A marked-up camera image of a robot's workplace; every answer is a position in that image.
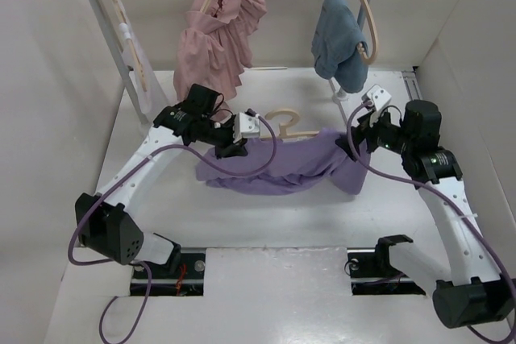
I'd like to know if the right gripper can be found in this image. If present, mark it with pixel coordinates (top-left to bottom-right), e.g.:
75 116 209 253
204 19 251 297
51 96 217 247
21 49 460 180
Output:
335 105 414 161

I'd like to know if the beige plastic hanger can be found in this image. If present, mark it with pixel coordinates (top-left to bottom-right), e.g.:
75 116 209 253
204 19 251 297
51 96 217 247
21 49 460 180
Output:
264 108 319 140

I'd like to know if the purple t shirt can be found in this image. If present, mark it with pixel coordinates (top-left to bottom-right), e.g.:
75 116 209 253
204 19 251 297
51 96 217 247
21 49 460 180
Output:
195 128 368 196

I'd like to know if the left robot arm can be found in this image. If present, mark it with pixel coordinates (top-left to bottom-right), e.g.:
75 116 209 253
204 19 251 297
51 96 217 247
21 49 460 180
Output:
73 85 259 277

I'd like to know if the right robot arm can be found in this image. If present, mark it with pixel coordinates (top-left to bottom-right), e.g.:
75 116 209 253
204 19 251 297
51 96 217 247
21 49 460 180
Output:
335 98 515 336

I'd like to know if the blue denim shirt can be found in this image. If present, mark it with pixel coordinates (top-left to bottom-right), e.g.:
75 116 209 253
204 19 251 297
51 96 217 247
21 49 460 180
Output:
311 0 368 93

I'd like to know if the white sheer garment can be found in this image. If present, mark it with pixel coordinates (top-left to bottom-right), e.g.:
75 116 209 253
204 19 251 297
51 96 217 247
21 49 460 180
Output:
118 5 169 121

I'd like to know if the pink ruffled dress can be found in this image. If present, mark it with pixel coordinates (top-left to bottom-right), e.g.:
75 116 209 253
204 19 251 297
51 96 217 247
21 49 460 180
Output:
173 0 267 101

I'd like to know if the grey metal clothes rack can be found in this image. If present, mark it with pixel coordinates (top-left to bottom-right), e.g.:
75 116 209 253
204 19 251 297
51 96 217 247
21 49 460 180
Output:
88 0 349 131

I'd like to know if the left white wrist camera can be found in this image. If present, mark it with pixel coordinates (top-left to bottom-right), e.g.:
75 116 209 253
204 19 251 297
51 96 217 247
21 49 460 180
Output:
234 112 261 143

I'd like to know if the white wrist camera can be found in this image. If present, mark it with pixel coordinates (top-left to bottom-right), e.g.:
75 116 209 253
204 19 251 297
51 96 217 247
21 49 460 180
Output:
361 84 392 112
234 112 261 143

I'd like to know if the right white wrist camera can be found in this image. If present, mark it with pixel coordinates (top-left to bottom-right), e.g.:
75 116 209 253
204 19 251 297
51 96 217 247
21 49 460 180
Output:
361 84 392 112

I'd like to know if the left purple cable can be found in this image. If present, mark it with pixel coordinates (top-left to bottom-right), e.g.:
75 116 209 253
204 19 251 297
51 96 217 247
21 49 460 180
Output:
66 112 279 343

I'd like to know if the purple cable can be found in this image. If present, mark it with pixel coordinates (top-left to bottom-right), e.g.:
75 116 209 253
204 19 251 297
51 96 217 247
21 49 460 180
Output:
346 100 516 343
66 112 279 343

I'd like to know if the aluminium rail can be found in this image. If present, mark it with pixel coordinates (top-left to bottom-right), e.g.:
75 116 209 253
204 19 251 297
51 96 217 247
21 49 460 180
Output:
402 71 422 101

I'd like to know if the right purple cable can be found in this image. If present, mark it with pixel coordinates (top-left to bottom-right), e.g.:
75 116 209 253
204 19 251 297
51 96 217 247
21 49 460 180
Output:
346 100 516 343

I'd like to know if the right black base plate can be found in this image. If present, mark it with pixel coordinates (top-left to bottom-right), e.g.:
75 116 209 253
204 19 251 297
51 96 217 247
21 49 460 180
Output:
344 234 426 296

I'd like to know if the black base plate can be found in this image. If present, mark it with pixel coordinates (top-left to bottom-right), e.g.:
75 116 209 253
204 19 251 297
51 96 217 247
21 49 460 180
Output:
344 234 426 296
148 249 206 297

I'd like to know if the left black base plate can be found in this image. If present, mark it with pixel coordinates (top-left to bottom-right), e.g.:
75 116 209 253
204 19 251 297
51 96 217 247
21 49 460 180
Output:
148 249 206 297

